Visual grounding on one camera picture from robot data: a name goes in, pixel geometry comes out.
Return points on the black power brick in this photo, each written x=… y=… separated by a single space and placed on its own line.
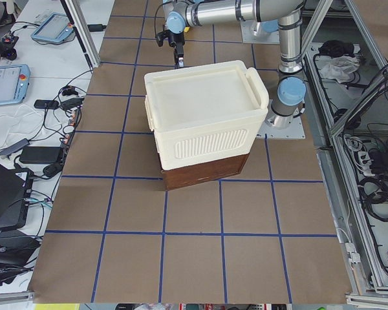
x=40 y=155

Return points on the blue teach pendant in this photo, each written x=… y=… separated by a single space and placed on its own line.
x=55 y=30
x=14 y=81

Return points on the crumpled white cloth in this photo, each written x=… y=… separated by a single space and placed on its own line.
x=340 y=68

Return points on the blue teach pendant far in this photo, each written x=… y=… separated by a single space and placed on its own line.
x=55 y=30

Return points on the cream plastic cabinet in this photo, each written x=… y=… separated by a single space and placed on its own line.
x=204 y=113

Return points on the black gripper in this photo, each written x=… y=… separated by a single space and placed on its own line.
x=175 y=38

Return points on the blue teach pendant near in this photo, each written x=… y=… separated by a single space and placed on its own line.
x=14 y=81

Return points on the black laptop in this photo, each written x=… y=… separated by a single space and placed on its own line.
x=15 y=189

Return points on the dark wooden drawer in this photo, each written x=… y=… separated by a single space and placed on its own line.
x=203 y=172

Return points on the aluminium frame rail right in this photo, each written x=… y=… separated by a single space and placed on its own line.
x=350 y=123

